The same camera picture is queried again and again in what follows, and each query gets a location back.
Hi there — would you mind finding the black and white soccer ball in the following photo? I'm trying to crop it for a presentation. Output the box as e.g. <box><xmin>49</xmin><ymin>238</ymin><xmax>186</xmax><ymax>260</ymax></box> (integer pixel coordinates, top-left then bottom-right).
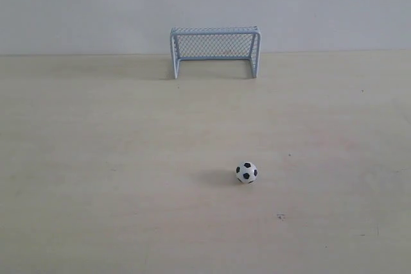
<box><xmin>236</xmin><ymin>161</ymin><xmax>258</xmax><ymax>184</ymax></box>

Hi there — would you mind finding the light blue mini soccer goal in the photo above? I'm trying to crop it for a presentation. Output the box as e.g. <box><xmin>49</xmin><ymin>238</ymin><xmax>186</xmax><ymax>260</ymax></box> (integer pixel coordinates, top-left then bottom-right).
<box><xmin>170</xmin><ymin>26</ymin><xmax>261</xmax><ymax>78</ymax></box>

